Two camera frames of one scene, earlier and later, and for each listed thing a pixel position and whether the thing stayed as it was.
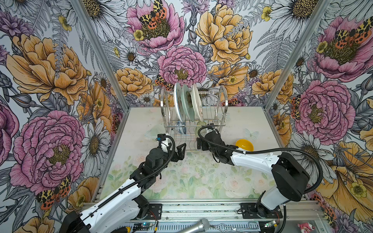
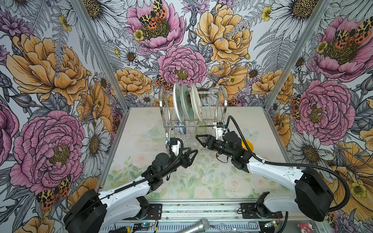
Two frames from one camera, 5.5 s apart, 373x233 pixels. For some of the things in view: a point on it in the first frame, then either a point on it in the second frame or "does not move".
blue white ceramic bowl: [181, 126] does not move
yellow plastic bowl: [245, 144] does not move
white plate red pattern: [178, 102] does not move
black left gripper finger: [181, 153] -> [187, 153]
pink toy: [306, 227] does not move
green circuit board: [144, 226] does not move
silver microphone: [202, 225] does not move
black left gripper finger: [176, 158] -> [188, 162]
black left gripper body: [168, 157] -> [182, 158]
